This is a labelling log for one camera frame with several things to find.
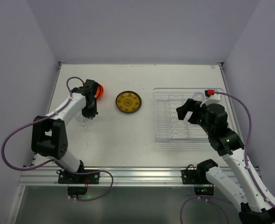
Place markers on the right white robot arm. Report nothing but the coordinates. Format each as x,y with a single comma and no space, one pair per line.
253,201

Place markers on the clear plastic dish rack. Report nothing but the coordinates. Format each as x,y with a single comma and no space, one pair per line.
168,127

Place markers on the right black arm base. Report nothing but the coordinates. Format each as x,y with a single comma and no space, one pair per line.
193,176

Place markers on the orange plastic bowl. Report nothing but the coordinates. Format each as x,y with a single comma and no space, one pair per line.
99,92

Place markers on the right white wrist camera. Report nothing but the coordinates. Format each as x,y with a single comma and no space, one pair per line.
211,98

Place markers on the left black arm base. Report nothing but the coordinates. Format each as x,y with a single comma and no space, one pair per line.
78,184

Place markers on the yellow patterned plate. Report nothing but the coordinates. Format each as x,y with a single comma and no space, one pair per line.
128,102

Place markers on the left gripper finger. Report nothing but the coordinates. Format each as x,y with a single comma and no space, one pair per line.
93,116
86,115

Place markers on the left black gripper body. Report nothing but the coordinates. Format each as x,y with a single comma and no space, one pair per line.
90,110

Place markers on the aluminium front rail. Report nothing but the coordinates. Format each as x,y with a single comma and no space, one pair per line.
123,177

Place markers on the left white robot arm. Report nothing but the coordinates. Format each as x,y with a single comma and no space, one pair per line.
49,136

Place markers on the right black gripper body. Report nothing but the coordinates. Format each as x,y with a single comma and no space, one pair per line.
191,111

